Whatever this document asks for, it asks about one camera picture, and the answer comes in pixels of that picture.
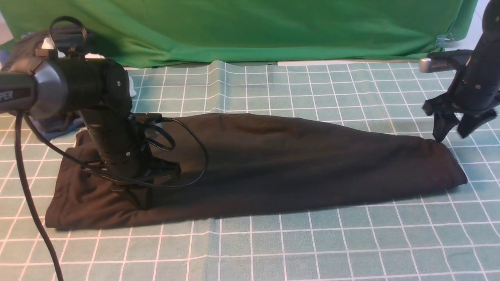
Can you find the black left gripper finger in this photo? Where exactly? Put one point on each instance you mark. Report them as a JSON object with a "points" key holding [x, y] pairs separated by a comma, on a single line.
{"points": [[142, 197]]}

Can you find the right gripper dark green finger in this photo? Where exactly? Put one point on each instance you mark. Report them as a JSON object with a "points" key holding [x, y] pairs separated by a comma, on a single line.
{"points": [[470, 122], [443, 123]]}

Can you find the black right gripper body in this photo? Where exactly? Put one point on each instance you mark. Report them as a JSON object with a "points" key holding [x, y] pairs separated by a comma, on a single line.
{"points": [[444, 104]]}

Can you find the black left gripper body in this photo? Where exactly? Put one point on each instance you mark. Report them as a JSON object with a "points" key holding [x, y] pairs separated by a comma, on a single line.
{"points": [[135, 171]]}

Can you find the dark gray long-sleeved shirt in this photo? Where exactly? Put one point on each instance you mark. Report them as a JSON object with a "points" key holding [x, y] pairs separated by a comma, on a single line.
{"points": [[261, 165]]}

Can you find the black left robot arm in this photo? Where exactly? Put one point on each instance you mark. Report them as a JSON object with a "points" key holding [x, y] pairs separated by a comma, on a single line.
{"points": [[98, 90]]}

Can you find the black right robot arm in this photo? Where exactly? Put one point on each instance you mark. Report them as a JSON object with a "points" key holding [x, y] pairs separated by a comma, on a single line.
{"points": [[472, 96]]}

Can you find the silver binder clip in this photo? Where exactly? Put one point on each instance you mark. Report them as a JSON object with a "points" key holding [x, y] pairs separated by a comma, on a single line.
{"points": [[444, 41]]}

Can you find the blue crumpled garment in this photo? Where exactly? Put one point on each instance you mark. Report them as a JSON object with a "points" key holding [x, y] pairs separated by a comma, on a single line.
{"points": [[60, 125]]}

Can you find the green backdrop cloth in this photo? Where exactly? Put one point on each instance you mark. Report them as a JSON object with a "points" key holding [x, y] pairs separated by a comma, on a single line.
{"points": [[147, 33]]}

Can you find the dark gray crumpled garment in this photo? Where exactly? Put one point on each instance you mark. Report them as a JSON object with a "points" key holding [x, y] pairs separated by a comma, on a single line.
{"points": [[64, 37]]}

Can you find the white crumpled garment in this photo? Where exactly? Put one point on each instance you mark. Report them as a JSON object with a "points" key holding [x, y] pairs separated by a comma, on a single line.
{"points": [[48, 44]]}

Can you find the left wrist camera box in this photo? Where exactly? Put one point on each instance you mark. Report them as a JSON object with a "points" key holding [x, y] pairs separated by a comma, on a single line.
{"points": [[149, 118]]}

